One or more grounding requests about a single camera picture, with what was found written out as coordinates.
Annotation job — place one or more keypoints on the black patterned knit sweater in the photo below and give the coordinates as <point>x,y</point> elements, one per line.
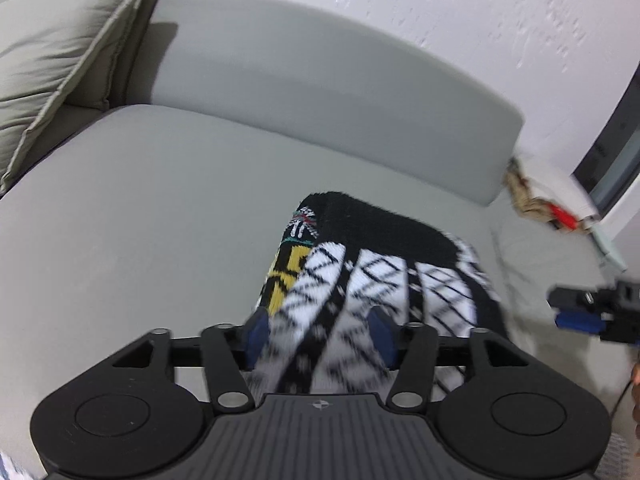
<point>390,230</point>

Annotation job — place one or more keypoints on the red folded garment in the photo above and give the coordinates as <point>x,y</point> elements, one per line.
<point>565,217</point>

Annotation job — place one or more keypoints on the blue patterned cloth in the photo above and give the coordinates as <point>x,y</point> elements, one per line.
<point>12,467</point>

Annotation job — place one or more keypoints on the beige patterned folded garment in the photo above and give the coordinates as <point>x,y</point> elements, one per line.
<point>525,195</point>

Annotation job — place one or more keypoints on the person's right hand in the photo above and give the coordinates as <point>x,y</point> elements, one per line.
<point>636,417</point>

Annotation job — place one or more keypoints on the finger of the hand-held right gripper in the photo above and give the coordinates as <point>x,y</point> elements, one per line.
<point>575,297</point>
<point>580,321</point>

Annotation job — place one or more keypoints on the white folded garment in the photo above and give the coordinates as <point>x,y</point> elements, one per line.
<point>560,180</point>

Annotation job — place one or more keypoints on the grey sofa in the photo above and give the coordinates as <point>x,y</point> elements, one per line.
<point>200,170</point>

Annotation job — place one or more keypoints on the large beige cushion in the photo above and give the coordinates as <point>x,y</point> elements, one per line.
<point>55,65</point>

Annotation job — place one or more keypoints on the dark window frame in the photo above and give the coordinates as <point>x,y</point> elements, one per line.
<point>615,155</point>

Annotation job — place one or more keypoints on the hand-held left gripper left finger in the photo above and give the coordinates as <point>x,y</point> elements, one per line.
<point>257,335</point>

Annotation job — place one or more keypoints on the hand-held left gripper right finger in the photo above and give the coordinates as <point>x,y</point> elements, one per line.
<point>382,336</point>

